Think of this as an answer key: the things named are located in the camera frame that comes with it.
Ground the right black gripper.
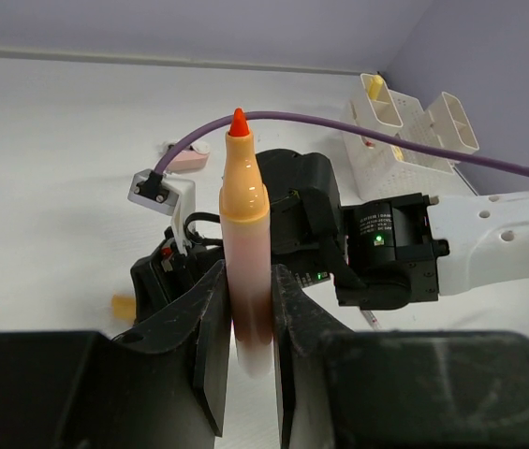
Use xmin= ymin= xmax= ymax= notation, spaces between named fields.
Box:
xmin=130 ymin=226 xmax=224 ymax=324

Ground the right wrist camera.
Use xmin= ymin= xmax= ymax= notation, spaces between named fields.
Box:
xmin=127 ymin=169 xmax=196 ymax=255

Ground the pink eraser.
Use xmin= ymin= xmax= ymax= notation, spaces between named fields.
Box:
xmin=167 ymin=141 xmax=211 ymax=173

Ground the orange highlighter cap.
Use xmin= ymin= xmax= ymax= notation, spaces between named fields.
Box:
xmin=110 ymin=295 xmax=136 ymax=325

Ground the white desk organizer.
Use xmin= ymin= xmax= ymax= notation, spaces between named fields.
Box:
xmin=342 ymin=72 xmax=480 ymax=202

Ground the red pen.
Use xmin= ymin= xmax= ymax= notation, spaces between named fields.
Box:
xmin=361 ymin=311 xmax=382 ymax=331

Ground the yellow highlighter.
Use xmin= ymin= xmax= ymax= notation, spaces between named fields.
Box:
xmin=368 ymin=75 xmax=385 ymax=101

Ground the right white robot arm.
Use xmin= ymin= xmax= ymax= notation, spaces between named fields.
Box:
xmin=129 ymin=149 xmax=529 ymax=340

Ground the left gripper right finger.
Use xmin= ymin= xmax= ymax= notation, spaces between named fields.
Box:
xmin=272 ymin=266 xmax=529 ymax=448

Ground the pink highlighter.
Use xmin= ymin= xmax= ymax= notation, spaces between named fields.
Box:
xmin=219 ymin=108 xmax=273 ymax=378

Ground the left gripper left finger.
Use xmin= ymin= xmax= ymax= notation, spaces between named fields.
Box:
xmin=0 ymin=263 xmax=230 ymax=448

